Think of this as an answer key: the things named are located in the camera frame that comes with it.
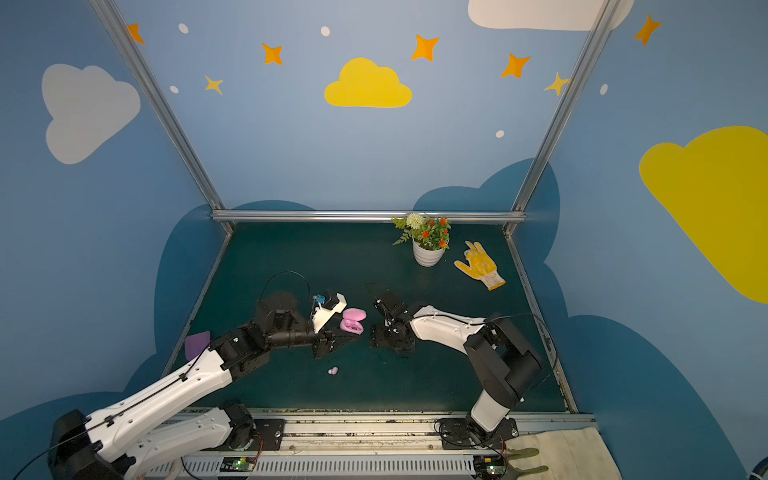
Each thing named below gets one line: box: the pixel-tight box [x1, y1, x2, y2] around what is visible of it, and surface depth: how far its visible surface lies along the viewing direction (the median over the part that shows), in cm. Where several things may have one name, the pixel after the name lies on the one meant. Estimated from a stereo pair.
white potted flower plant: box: [391, 213, 452, 268], surface depth 104 cm
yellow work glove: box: [454, 241, 506, 291], surface depth 110 cm
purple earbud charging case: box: [340, 308, 367, 335], surface depth 70 cm
